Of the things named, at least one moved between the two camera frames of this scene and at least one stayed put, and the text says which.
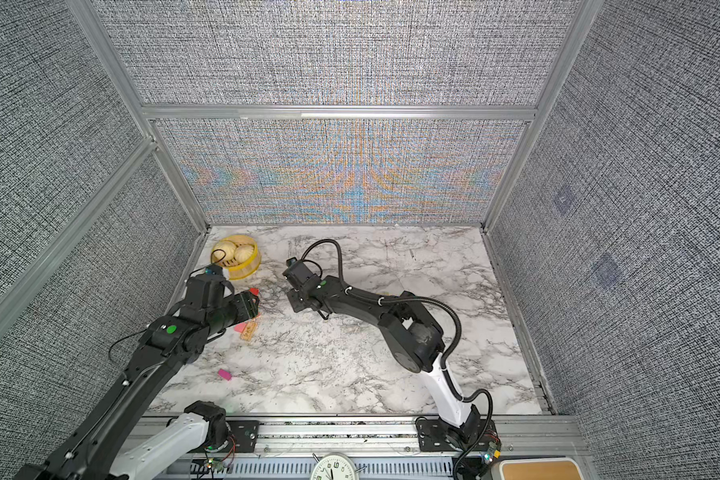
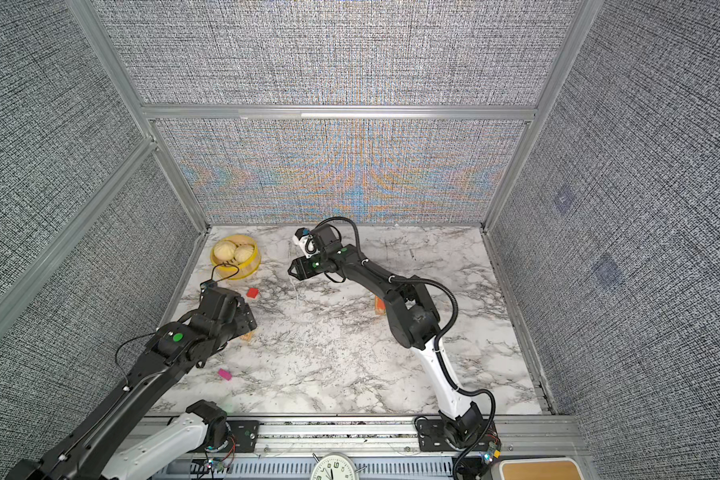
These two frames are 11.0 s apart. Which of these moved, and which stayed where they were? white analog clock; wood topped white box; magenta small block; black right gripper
Moved: black right gripper
Stayed: magenta small block; wood topped white box; white analog clock
